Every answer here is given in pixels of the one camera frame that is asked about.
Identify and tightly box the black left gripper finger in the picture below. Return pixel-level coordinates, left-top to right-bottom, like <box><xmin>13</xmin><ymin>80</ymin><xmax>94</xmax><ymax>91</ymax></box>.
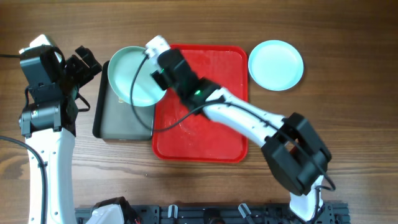
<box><xmin>65</xmin><ymin>55</ymin><xmax>93</xmax><ymax>87</ymax></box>
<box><xmin>75</xmin><ymin>45</ymin><xmax>102</xmax><ymax>75</ymax></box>

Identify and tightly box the mint plate back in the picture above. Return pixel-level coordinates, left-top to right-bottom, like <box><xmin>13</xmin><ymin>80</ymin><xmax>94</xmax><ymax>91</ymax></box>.
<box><xmin>108</xmin><ymin>46</ymin><xmax>166</xmax><ymax>107</ymax></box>

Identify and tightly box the light blue plate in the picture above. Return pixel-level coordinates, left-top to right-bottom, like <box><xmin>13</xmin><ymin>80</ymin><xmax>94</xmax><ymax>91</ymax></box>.
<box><xmin>248</xmin><ymin>40</ymin><xmax>304</xmax><ymax>91</ymax></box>

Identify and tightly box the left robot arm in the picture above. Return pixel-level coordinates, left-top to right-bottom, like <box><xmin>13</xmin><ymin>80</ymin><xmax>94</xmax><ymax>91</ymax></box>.
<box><xmin>19</xmin><ymin>45</ymin><xmax>102</xmax><ymax>223</ymax></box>

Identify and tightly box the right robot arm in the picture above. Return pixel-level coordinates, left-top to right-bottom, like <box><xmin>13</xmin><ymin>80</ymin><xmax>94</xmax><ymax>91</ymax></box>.
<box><xmin>146</xmin><ymin>47</ymin><xmax>336</xmax><ymax>223</ymax></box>

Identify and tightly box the black water tray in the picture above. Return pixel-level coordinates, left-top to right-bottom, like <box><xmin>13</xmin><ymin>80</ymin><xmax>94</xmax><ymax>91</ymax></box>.
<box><xmin>92</xmin><ymin>62</ymin><xmax>152</xmax><ymax>141</ymax></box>

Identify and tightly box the red plastic tray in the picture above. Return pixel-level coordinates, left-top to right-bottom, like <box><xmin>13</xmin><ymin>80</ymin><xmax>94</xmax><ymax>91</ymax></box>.
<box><xmin>152</xmin><ymin>44</ymin><xmax>248</xmax><ymax>163</ymax></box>

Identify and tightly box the black base frame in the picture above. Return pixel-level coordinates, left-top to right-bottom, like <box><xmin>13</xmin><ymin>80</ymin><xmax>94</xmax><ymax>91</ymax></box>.
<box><xmin>74</xmin><ymin>203</ymin><xmax>351</xmax><ymax>224</ymax></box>

